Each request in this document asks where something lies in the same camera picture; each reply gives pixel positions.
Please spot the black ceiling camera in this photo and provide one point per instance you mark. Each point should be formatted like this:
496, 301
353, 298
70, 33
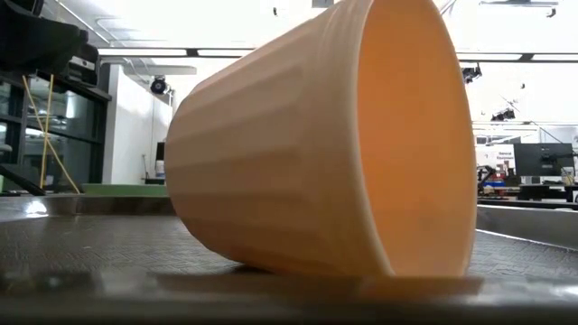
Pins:
472, 73
159, 86
503, 115

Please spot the black framed glass partition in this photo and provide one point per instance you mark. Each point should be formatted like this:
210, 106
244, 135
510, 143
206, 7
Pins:
68, 135

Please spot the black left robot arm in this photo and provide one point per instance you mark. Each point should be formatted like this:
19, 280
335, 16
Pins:
36, 36

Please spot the black computer monitor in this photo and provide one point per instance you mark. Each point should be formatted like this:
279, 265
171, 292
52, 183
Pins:
542, 159

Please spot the white jar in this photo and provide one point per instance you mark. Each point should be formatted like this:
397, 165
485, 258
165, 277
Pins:
160, 169

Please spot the green plate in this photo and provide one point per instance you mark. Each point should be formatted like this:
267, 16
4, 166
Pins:
126, 189

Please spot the orange ribbed cup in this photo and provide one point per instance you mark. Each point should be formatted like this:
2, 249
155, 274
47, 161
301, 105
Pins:
293, 158

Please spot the black aluminium table frame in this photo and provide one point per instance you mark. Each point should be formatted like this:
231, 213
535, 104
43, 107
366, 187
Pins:
22, 181

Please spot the ceiling light rail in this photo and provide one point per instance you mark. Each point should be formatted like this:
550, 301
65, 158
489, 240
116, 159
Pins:
149, 52

